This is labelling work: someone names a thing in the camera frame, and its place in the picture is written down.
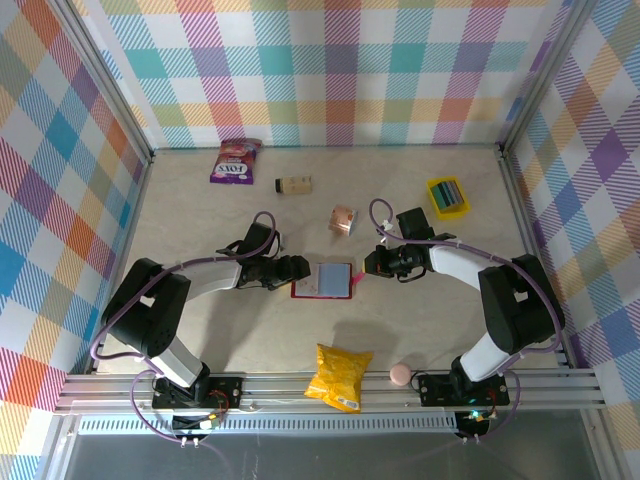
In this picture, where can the white red circles card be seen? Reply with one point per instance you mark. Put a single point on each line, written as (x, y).
(307, 289)

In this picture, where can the red card holder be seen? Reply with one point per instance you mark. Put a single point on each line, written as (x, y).
(332, 277)

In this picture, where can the yellow card tray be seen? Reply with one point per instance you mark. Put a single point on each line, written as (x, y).
(452, 212)

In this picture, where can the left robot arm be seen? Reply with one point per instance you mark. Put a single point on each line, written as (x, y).
(145, 305)

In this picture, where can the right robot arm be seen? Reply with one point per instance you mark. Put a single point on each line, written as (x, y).
(520, 300)

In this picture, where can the teal credit card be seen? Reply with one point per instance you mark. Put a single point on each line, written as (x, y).
(441, 195)

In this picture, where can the small brown bottle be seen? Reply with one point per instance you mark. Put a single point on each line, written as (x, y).
(295, 185)

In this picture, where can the yellow chips bag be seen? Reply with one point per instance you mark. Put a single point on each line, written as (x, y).
(340, 375)

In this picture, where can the pink round disc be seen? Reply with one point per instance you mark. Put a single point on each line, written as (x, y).
(400, 375)

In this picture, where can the purple candy bag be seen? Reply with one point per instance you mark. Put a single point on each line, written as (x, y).
(234, 165)

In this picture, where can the black connector board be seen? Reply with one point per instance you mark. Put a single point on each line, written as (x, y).
(475, 422)
(200, 424)

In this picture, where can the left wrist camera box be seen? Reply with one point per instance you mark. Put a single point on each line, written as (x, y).
(279, 242)

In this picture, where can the aluminium front rail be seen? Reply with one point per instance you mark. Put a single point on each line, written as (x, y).
(280, 395)

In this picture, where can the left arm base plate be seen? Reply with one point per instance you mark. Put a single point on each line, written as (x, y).
(225, 392)

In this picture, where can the aluminium side rail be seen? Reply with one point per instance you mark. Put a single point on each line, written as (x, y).
(129, 225)
(534, 240)

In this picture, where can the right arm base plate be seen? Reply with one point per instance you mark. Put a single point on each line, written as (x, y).
(435, 392)

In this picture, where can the aluminium corner post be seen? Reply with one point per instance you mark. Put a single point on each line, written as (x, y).
(544, 75)
(106, 75)

